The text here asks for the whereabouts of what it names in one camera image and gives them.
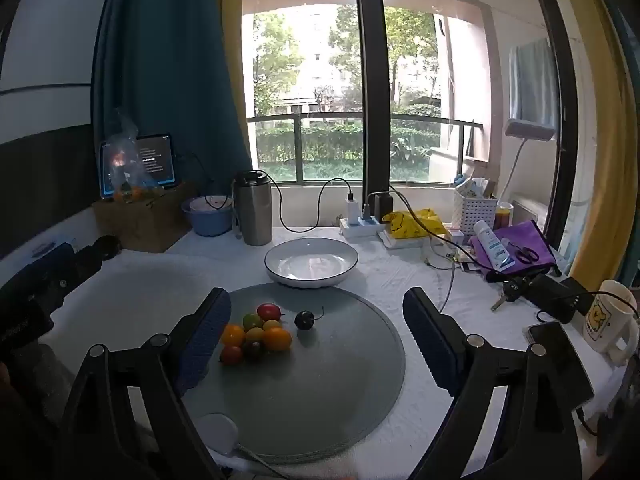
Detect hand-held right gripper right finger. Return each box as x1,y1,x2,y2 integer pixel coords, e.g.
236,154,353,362
402,287,583,480

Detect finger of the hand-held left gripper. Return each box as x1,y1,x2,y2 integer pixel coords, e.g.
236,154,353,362
61,243,106,291

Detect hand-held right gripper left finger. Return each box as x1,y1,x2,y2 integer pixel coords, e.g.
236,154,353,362
57,287,232,480

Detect orange cherry tomato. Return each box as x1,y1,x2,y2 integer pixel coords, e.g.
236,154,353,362
263,327,293,353
220,324,247,347

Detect dark cherry tomato with stem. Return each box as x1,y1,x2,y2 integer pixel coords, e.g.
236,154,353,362
294,306,325,332

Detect white plate with dark rim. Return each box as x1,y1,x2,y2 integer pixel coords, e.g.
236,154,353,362
264,237,360,289

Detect black round device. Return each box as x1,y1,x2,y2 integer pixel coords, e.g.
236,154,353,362
95,235,122,261

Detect cardboard box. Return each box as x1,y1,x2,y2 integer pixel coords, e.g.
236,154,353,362
92,180,201,254

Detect bunch of keys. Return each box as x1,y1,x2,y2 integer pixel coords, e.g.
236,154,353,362
491,280,526,312

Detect clear plastic bag with produce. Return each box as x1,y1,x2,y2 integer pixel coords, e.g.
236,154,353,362
106,110,168,205

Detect white tissue pack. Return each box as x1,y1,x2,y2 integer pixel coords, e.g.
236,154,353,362
377,230,433,251

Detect round grey placemat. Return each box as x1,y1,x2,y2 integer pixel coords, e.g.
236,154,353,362
182,282,407,465

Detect white tube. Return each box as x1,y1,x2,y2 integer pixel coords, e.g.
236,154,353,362
472,220,516,272

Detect yellow plastic bag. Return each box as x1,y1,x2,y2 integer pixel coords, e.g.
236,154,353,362
382,208,446,239

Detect blue bowl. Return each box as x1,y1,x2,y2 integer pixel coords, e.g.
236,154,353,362
181,194,235,237

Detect tablet with blue case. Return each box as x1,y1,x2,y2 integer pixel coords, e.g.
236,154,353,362
99,132,178,200

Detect black scissors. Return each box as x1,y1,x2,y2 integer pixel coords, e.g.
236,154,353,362
507,240,541,266

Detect black power brick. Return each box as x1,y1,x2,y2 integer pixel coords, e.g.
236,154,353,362
525,274,596,324

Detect black smartphone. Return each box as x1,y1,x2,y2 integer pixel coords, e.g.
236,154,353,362
522,320,596,411

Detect white power strip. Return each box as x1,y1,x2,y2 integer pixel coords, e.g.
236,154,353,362
339,216,388,239

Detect stainless steel thermos mug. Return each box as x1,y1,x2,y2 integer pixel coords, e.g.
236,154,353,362
232,170,273,247

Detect white plastic basket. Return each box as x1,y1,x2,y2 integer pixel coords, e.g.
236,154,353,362
452,187,499,237

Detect black power adapter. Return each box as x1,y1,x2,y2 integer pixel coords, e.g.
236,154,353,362
374,192,396,223

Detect purple pouch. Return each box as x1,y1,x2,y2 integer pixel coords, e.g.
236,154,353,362
470,220,558,281

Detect white mug with bear print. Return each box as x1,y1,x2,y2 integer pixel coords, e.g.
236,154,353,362
582,280,640,366

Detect balcony railing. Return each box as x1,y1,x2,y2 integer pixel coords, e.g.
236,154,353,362
247,112,483,183

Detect teal curtain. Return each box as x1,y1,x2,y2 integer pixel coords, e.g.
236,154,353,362
91,0,253,196

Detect yellow curtain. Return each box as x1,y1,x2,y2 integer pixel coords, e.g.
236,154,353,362
542,0,640,291
212,0,251,171

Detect pale blue hanging cloth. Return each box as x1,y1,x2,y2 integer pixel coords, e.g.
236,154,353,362
509,37,557,128

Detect grey cable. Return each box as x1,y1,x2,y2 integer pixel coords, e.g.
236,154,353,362
440,255,458,313

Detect black adapter cable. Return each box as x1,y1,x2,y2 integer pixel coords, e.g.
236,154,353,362
385,185,506,281

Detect black tablet cable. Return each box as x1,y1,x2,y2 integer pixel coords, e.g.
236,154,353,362
175,152,216,196

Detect black charger cable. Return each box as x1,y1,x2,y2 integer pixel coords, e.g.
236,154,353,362
270,178,353,233

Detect black window frame post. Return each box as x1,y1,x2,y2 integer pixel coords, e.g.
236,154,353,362
522,0,581,281
352,0,392,196

